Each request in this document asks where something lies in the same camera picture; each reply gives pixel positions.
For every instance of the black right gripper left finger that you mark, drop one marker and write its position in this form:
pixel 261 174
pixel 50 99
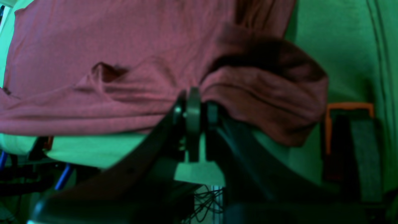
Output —
pixel 133 191

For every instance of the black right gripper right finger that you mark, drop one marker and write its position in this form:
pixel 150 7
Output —
pixel 260 189

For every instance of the red long-sleeve shirt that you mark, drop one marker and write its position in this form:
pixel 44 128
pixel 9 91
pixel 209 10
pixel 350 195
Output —
pixel 83 67

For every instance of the orange black clamp right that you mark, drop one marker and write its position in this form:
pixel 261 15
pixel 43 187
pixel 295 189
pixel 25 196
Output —
pixel 351 151

